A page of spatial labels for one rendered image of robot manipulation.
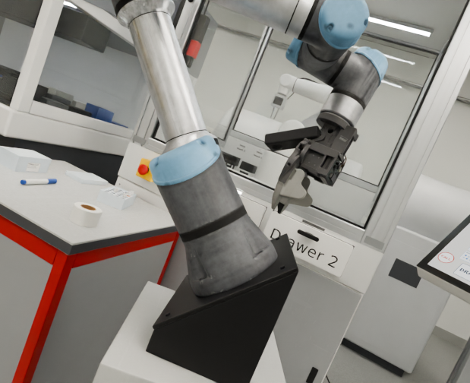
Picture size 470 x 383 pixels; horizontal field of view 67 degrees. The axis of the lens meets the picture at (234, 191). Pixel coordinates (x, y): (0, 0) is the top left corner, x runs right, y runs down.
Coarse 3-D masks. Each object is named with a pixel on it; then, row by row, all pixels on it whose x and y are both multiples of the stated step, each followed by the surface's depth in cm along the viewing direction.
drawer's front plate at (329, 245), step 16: (272, 224) 122; (288, 224) 121; (304, 224) 120; (304, 240) 119; (320, 240) 117; (336, 240) 116; (304, 256) 119; (320, 256) 117; (336, 256) 116; (336, 272) 116
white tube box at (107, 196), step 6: (114, 186) 124; (102, 192) 112; (108, 192) 114; (114, 192) 117; (120, 192) 120; (126, 192) 124; (102, 198) 113; (108, 198) 113; (114, 198) 112; (120, 198) 112; (126, 198) 114; (132, 198) 121; (108, 204) 113; (114, 204) 113; (120, 204) 113; (126, 204) 117
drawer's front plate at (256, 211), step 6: (246, 198) 125; (246, 204) 125; (252, 204) 124; (258, 204) 124; (246, 210) 125; (252, 210) 124; (258, 210) 124; (264, 210) 123; (252, 216) 124; (258, 216) 124; (258, 222) 124
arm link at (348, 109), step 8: (336, 96) 69; (344, 96) 68; (328, 104) 69; (336, 104) 68; (344, 104) 67; (352, 104) 67; (328, 112) 69; (336, 112) 68; (344, 112) 67; (352, 112) 68; (360, 112) 69; (344, 120) 68; (352, 120) 68
